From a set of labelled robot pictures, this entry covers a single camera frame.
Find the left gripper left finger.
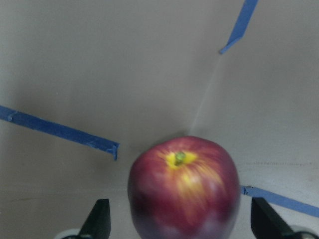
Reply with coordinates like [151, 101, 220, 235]
[78, 199, 111, 239]

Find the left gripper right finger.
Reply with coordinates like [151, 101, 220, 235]
[251, 197, 295, 239]

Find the dark red apple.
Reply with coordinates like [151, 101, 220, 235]
[128, 136, 240, 239]

